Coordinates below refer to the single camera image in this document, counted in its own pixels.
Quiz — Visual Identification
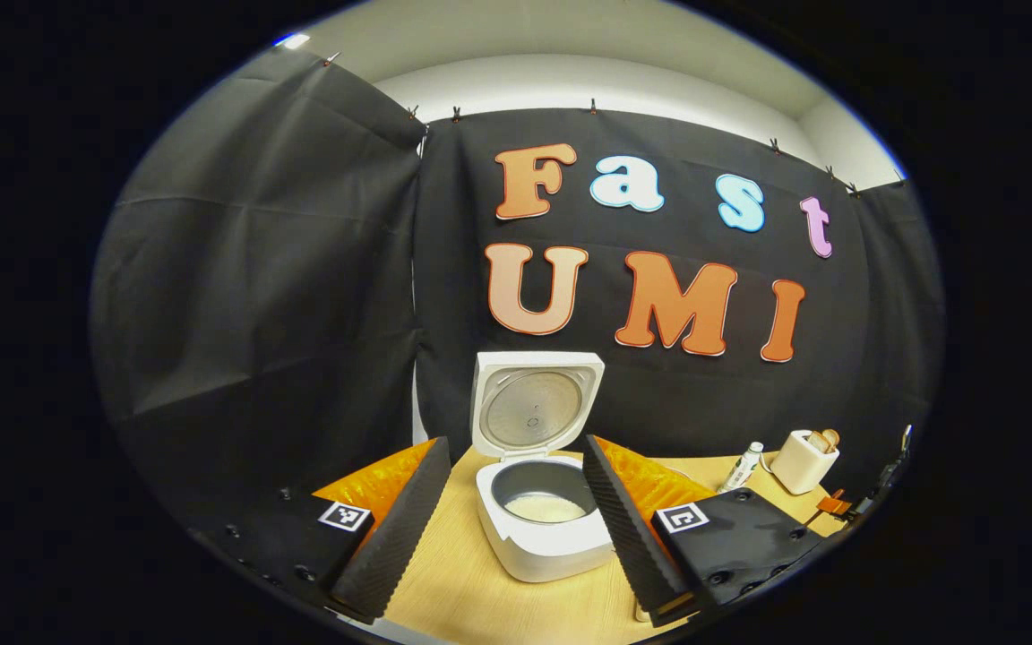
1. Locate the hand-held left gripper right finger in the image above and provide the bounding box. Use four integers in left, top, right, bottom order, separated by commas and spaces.
582, 435, 830, 630

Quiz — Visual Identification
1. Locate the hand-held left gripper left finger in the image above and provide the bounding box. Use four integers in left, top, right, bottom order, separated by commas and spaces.
207, 437, 452, 626

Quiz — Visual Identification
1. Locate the heap of white rice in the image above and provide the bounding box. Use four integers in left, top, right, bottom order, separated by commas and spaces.
504, 493, 587, 524

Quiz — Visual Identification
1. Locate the white rice cooker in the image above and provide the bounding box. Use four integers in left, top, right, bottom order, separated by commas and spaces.
469, 351, 615, 583

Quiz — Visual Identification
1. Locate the cream toaster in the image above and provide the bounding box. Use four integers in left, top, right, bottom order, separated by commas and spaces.
770, 430, 840, 495

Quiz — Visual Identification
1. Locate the white milk bottle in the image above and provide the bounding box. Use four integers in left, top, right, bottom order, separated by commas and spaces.
720, 442, 764, 494

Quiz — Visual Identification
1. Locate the black backdrop cloth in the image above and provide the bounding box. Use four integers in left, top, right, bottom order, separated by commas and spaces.
90, 45, 942, 529

